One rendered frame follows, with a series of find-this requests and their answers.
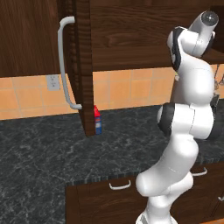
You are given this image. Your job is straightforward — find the dark wood wall cabinet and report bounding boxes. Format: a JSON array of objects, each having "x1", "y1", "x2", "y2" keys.
[{"x1": 0, "y1": 0, "x2": 224, "y2": 79}]

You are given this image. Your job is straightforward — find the open dark wood cabinet door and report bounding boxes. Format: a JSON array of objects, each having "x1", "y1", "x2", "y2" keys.
[{"x1": 57, "y1": 0, "x2": 96, "y2": 137}]

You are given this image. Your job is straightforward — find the red and blue condiment bottle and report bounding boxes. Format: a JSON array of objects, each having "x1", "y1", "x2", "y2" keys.
[{"x1": 93, "y1": 105, "x2": 103, "y2": 136}]

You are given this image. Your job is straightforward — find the white drawer handle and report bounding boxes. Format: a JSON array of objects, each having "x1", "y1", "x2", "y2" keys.
[
  {"x1": 108, "y1": 179, "x2": 132, "y2": 191},
  {"x1": 191, "y1": 167, "x2": 208, "y2": 178}
]

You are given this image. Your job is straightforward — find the dark wood drawer front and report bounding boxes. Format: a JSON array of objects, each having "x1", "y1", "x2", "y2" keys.
[
  {"x1": 66, "y1": 174, "x2": 152, "y2": 224},
  {"x1": 171, "y1": 161, "x2": 224, "y2": 224}
]

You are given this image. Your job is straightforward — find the hanging metal kitchen tool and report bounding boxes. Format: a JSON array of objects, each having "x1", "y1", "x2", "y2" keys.
[{"x1": 213, "y1": 64, "x2": 221, "y2": 91}]

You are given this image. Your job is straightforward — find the grey wall power outlet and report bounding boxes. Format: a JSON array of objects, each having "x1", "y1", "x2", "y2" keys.
[{"x1": 45, "y1": 74, "x2": 61, "y2": 92}]

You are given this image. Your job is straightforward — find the grey curved cabinet door handle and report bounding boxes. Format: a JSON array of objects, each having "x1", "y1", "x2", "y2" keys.
[{"x1": 57, "y1": 16, "x2": 83, "y2": 111}]

